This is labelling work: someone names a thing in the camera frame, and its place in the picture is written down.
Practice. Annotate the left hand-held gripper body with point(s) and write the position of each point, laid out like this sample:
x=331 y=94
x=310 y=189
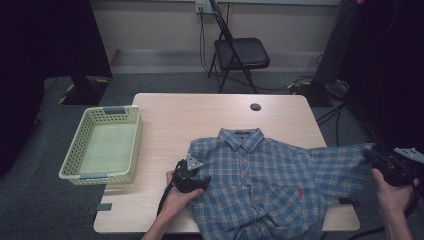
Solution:
x=184 y=175

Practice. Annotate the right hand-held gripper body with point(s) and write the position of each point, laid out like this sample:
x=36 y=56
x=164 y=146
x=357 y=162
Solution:
x=391 y=166

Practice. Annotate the blue plaid shirt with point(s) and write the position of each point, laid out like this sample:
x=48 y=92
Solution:
x=266 y=173

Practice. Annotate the person's left hand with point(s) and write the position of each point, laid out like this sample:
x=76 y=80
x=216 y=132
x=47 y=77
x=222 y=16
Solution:
x=176 y=201

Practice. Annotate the person's right hand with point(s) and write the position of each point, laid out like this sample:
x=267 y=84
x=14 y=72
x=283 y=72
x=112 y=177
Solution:
x=393 y=196

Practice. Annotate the black tape piece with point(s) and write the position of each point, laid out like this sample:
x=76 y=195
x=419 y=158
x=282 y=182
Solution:
x=348 y=201

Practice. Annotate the light green plastic basket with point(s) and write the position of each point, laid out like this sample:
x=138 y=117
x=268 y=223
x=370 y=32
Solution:
x=106 y=150

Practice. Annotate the grey tape piece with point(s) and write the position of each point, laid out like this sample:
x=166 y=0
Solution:
x=104 y=207

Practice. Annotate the black curtain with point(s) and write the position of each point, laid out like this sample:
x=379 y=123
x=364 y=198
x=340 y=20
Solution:
x=386 y=66
x=40 y=66

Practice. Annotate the yellow black floor tape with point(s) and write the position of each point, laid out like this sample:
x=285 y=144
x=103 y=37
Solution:
x=100 y=80

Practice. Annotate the black folding chair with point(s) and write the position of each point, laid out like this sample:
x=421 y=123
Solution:
x=241 y=53

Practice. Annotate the grey upright panel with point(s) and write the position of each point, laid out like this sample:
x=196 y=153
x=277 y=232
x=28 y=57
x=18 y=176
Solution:
x=333 y=43

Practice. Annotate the white wall socket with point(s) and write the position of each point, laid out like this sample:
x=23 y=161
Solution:
x=202 y=6

